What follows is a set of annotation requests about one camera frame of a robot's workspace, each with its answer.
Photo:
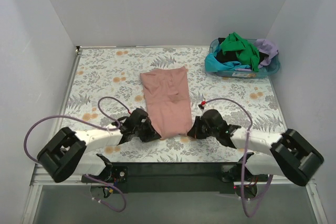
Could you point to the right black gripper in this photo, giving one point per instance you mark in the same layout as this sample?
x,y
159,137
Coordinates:
x,y
197,127

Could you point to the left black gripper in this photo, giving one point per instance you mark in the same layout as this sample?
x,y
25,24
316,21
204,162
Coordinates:
x,y
149,131

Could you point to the pink printed t shirt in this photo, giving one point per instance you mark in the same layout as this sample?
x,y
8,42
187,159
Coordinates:
x,y
168,101

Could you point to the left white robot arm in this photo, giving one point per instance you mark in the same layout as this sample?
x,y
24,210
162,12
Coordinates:
x,y
67,152

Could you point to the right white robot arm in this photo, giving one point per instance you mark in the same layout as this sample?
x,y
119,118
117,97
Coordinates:
x,y
286,154

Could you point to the teal t shirt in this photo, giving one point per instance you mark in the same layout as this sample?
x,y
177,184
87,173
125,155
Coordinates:
x,y
212,65

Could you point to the floral patterned table mat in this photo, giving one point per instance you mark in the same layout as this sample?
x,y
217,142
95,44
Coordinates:
x,y
107,82

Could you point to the black t shirt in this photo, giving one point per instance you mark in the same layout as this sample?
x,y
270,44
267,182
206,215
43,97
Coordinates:
x,y
228,56

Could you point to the teal plastic basket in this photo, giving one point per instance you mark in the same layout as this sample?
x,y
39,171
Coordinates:
x,y
247,73

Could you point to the green t shirt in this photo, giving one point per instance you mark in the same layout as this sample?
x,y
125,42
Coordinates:
x,y
245,52

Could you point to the lavender t shirt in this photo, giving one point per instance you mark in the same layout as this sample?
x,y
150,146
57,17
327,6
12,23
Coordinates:
x,y
267,51

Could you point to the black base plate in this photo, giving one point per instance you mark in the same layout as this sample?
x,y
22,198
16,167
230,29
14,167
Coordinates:
x,y
175,177

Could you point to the aluminium frame rail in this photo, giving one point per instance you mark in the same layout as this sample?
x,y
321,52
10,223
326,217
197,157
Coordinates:
x,y
297,173

